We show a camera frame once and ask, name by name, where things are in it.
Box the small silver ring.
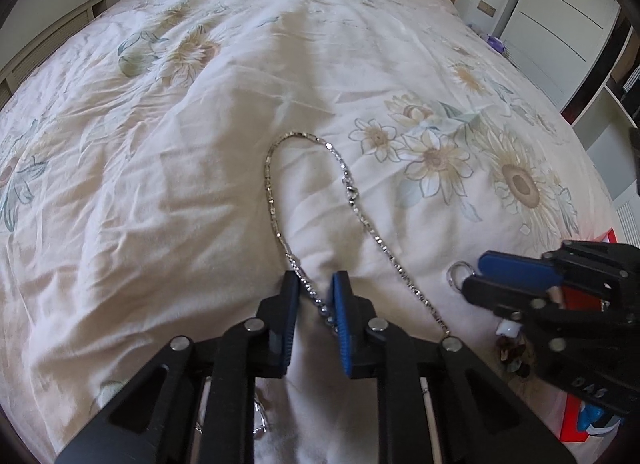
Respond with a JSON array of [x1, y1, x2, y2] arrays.
[[447, 262, 474, 291]]

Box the white slatted radiator cover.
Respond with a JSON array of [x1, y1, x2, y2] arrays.
[[0, 0, 109, 106]]

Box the floral cream bedspread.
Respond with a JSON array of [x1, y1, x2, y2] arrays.
[[0, 0, 622, 464]]

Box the red shallow box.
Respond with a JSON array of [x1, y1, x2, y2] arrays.
[[558, 229, 626, 445]]

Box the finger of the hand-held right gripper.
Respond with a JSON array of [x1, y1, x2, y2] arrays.
[[477, 239, 635, 301], [462, 274, 568, 351]]

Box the white open closet shelf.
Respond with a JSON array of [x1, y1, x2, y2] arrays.
[[564, 19, 640, 156]]

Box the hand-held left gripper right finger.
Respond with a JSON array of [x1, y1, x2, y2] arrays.
[[329, 269, 577, 464]]

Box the white wardrobe door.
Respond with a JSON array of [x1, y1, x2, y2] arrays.
[[499, 0, 624, 111]]

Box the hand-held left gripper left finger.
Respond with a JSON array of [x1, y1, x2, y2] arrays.
[[55, 269, 302, 464]]

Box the silver chain necklace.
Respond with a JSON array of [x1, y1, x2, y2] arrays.
[[263, 131, 451, 341]]

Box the white louvered panel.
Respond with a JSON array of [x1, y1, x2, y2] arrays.
[[617, 196, 640, 246]]

